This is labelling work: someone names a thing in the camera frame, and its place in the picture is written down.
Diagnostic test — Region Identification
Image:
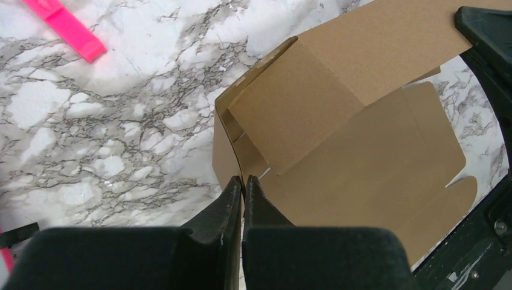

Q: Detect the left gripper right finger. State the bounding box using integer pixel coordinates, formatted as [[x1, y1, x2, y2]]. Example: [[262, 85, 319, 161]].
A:
[[242, 175, 416, 289]]

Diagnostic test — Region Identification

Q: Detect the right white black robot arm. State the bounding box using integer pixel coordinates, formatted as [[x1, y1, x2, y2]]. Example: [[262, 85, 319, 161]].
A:
[[454, 6, 511, 164]]

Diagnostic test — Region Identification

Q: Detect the black whiteboard stand clip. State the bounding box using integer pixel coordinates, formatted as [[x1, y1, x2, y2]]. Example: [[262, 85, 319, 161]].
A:
[[1, 222, 39, 249]]

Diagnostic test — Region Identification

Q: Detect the brown cardboard box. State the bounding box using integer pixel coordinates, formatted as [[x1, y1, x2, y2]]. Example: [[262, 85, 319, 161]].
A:
[[213, 1, 511, 264]]

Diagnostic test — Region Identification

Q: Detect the pink marker pen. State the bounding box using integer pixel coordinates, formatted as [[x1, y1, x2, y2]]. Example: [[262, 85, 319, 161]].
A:
[[24, 0, 107, 63]]

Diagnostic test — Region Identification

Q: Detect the pink framed whiteboard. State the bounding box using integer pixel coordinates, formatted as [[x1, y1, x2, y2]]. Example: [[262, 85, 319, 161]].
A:
[[1, 230, 15, 278]]

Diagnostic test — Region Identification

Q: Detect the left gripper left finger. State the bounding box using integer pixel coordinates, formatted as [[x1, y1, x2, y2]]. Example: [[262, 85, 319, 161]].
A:
[[4, 176, 243, 289]]

